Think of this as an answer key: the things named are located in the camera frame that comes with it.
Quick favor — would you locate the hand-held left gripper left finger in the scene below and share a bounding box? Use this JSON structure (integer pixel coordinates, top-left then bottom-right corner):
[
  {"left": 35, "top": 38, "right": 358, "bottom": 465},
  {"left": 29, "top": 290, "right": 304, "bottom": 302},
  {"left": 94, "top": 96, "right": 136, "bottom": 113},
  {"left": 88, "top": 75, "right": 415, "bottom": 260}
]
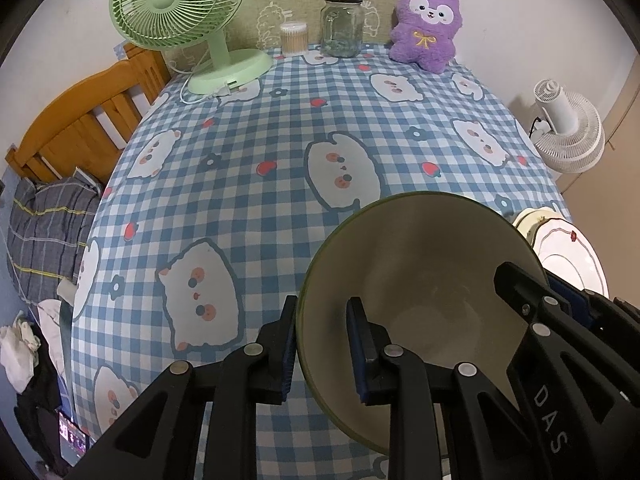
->
[{"left": 75, "top": 295, "right": 299, "bottom": 480}]

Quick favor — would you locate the purple plush toy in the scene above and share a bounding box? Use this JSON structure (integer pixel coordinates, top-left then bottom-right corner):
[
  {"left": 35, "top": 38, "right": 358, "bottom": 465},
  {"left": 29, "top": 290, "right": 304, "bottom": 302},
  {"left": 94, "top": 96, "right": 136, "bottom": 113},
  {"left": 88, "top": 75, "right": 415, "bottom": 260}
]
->
[{"left": 389, "top": 0, "right": 466, "bottom": 75}]

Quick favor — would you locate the yellow floral cream plate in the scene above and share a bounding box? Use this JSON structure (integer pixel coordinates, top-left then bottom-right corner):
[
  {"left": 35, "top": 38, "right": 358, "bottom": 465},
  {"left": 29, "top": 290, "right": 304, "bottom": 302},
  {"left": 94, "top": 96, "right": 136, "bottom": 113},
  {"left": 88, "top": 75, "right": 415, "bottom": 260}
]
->
[{"left": 512, "top": 209, "right": 566, "bottom": 248}]

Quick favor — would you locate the white garment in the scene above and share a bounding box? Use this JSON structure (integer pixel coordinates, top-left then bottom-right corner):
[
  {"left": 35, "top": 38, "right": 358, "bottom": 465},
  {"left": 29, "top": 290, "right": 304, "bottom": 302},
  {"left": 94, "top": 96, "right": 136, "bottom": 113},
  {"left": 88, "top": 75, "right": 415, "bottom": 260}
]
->
[{"left": 37, "top": 299, "right": 65, "bottom": 333}]

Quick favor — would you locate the white crumpled cloth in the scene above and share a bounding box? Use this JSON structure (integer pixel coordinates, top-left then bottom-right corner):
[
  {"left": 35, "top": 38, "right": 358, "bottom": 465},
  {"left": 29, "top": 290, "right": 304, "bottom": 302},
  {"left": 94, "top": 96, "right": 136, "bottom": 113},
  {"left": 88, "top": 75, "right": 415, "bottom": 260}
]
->
[{"left": 0, "top": 310, "right": 42, "bottom": 395}]

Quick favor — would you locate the glowing screen device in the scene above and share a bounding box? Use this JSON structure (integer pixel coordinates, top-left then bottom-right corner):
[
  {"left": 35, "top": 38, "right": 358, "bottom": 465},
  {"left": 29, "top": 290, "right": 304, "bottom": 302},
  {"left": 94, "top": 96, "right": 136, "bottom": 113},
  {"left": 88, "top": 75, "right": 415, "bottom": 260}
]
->
[{"left": 57, "top": 407, "right": 93, "bottom": 453}]

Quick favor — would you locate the cotton swab container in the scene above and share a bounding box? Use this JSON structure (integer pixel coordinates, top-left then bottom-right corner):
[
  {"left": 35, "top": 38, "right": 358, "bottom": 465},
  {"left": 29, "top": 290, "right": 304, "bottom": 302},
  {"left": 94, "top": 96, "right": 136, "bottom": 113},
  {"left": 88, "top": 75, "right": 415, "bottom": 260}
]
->
[{"left": 279, "top": 21, "right": 308, "bottom": 57}]

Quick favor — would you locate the green-rimmed floral ceramic bowl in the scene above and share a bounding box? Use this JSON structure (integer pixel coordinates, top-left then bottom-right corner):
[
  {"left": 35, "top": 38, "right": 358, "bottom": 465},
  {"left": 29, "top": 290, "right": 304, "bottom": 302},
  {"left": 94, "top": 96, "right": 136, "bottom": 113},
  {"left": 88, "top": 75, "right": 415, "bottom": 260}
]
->
[{"left": 296, "top": 191, "right": 548, "bottom": 456}]

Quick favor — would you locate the blue checkered tablecloth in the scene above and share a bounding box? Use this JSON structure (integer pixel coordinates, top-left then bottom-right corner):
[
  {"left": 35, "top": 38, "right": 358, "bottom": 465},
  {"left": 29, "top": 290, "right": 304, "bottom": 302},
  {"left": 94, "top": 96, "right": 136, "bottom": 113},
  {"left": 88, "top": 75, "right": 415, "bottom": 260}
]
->
[{"left": 70, "top": 42, "right": 573, "bottom": 480}]

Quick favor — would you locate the red floral white plate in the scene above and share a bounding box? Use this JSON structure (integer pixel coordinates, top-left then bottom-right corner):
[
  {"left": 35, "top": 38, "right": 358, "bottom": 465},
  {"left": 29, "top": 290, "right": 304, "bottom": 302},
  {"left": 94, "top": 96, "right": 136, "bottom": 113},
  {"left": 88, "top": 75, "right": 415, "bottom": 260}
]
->
[{"left": 534, "top": 217, "right": 610, "bottom": 301}]

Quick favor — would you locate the green desk fan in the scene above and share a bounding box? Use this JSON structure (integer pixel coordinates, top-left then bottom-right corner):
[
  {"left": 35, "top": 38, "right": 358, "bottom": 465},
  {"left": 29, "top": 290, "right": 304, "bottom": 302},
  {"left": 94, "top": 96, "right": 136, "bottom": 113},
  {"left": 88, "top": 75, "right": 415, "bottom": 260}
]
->
[{"left": 108, "top": 0, "right": 273, "bottom": 96}]

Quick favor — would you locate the white floor fan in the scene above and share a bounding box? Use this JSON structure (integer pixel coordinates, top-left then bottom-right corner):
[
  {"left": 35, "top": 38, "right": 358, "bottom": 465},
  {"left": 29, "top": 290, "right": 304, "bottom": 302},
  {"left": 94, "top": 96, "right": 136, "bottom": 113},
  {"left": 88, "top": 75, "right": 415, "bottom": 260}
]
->
[{"left": 531, "top": 78, "right": 606, "bottom": 175}]

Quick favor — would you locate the grey plaid blanket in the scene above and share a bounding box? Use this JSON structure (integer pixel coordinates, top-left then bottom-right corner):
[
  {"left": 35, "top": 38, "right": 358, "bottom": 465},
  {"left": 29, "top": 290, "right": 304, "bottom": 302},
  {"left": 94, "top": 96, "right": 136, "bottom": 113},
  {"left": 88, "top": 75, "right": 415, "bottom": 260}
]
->
[{"left": 7, "top": 167, "right": 103, "bottom": 301}]

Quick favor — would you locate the glass jar with lid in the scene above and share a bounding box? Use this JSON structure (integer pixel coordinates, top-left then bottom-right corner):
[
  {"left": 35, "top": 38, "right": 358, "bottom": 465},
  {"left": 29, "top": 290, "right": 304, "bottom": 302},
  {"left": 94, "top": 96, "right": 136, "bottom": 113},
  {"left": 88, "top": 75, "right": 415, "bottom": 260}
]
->
[{"left": 320, "top": 0, "right": 364, "bottom": 59}]

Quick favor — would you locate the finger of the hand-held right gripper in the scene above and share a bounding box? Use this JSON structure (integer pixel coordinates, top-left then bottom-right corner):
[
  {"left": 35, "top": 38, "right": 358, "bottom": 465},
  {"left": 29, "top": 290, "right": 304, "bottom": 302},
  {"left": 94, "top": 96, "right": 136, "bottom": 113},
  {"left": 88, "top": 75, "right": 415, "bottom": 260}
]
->
[
  {"left": 545, "top": 270, "right": 640, "bottom": 361},
  {"left": 494, "top": 261, "right": 640, "bottom": 480}
]

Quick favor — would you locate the dark clothes pile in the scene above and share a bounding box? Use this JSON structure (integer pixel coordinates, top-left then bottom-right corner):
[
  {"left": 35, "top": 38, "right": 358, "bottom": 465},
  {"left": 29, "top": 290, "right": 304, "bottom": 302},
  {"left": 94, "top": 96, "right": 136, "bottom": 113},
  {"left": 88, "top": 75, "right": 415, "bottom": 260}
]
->
[{"left": 15, "top": 350, "right": 76, "bottom": 476}]

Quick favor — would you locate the wooden bed headboard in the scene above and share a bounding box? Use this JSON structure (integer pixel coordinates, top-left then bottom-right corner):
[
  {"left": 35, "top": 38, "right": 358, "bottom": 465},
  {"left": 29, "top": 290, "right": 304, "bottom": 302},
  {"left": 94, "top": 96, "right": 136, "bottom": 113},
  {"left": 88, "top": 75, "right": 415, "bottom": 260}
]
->
[{"left": 5, "top": 42, "right": 173, "bottom": 183}]

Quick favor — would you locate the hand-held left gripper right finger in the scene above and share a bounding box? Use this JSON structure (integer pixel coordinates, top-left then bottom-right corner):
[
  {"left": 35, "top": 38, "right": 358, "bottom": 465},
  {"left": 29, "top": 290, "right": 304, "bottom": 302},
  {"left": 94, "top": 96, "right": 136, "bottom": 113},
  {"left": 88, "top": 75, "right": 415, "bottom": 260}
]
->
[{"left": 346, "top": 296, "right": 551, "bottom": 480}]

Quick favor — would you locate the white fan power cable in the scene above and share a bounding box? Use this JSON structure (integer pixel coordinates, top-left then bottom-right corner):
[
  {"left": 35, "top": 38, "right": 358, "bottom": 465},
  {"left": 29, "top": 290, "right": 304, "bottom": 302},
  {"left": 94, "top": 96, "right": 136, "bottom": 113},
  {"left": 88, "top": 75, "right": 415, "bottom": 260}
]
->
[{"left": 167, "top": 52, "right": 241, "bottom": 104}]

